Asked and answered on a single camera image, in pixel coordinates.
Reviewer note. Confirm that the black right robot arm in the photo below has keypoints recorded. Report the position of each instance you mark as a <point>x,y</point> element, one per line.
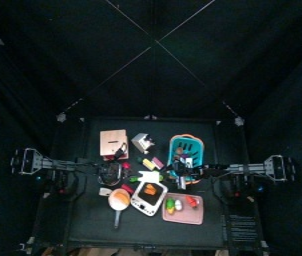
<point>255,167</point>

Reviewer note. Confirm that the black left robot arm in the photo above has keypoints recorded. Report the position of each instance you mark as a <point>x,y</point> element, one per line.
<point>47,163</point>

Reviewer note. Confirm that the magenta toy piece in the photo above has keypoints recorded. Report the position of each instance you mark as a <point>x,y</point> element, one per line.
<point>126,165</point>

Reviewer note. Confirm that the pink toy block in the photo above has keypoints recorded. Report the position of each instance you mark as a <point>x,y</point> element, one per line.
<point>158,162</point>

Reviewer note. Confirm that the red toy piece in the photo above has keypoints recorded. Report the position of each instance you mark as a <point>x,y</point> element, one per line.
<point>127,189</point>

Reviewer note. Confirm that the small green toy piece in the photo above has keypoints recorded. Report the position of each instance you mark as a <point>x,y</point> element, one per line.
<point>139,159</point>

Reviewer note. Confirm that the yellow toy block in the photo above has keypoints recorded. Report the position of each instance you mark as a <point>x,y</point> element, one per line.
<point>148,164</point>

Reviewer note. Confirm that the purple toy in basket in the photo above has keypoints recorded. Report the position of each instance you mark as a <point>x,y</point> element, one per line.
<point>180,153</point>

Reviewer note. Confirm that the small white toy piece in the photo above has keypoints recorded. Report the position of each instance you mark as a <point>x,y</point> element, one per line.
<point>104,191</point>

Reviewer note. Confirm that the orange toy food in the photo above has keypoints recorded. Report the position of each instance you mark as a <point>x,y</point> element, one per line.
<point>150,189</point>

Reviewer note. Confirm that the toy frying pan orange inside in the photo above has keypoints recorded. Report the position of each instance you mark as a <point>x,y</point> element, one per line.
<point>119,200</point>

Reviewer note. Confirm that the teal basket orange rim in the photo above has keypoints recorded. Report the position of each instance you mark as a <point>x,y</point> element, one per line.
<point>188,146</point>

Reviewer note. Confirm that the white toy stove black top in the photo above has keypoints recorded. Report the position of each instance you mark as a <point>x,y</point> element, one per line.
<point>148,199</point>

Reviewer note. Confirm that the wooden box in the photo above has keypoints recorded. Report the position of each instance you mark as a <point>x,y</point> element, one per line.
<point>112,142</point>

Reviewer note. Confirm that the green yellow toy vegetable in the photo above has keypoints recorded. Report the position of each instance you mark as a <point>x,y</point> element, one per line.
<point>170,205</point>

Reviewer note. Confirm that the white toy egg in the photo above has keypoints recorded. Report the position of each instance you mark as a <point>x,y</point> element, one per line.
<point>178,205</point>

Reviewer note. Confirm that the white toy appliance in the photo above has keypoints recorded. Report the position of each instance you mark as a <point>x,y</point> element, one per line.
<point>143,141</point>

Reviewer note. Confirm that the pink cutting board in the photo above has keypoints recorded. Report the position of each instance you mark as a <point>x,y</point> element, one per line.
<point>183,215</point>

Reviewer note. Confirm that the white printed label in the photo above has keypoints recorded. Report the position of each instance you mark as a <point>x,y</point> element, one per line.
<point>242,228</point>

